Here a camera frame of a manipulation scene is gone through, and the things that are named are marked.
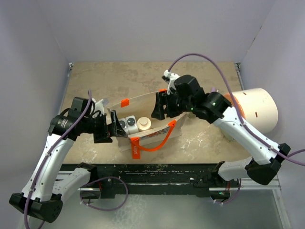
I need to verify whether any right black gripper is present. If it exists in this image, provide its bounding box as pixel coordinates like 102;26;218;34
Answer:
152;88;194;119

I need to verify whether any large white cylinder toy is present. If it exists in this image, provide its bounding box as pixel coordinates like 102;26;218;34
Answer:
232;88;278;134

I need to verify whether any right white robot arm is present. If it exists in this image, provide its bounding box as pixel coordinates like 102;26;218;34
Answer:
151;71;290;187

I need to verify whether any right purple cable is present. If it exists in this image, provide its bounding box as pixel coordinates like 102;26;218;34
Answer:
167;53;305;206

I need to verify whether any beige canvas tote bag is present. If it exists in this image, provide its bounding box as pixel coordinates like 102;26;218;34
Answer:
108;89;187;159

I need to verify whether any cream jar round lid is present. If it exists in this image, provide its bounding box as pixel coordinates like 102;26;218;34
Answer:
137;117;152;132

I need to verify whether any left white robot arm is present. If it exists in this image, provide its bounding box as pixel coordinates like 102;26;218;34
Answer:
9;97;127;223

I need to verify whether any aluminium frame rail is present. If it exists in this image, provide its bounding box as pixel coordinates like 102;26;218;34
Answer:
241;178;281;190

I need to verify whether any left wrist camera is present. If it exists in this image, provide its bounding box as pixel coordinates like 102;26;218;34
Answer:
91;98;109;118

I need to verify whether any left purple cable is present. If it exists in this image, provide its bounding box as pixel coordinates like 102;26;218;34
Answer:
23;89;128;229

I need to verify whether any purple cable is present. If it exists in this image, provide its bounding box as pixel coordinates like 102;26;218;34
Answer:
167;53;305;206
23;89;128;229

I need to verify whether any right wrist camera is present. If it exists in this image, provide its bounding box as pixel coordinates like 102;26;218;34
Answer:
162;70;180;95

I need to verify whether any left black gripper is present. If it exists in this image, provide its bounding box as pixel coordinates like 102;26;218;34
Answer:
82;110;127;143

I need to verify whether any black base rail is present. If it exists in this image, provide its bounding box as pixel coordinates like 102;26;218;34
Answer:
59;163;241;198

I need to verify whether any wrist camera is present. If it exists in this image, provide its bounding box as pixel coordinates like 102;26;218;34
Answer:
162;70;180;95
91;98;109;118

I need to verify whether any white bottle black cap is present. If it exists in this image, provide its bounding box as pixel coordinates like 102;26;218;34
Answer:
125;115;139;135
119;118;129;135

